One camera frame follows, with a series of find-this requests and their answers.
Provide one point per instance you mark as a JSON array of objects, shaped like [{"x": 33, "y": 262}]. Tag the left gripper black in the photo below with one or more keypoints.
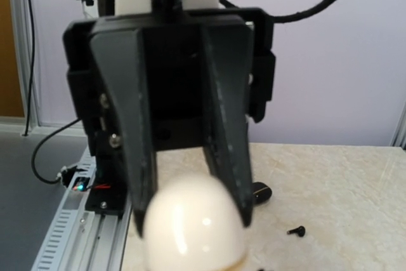
[{"x": 172, "y": 85}]

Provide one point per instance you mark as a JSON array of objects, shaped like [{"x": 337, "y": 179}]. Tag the white earbud charging case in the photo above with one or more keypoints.
[{"x": 192, "y": 223}]

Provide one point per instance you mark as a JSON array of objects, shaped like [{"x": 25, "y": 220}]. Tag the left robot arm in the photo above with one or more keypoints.
[{"x": 168, "y": 12}]

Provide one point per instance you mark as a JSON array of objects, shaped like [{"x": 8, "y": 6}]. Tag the black earbud charging case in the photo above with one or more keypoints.
[{"x": 261, "y": 192}]

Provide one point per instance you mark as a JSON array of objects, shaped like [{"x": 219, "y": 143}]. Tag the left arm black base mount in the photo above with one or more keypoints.
[{"x": 104, "y": 188}]

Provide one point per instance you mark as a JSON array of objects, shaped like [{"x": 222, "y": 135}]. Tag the aluminium front rail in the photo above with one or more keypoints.
[{"x": 88, "y": 231}]

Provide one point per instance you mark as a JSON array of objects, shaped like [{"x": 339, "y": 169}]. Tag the black wireless earbud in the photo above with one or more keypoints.
[{"x": 299, "y": 231}]

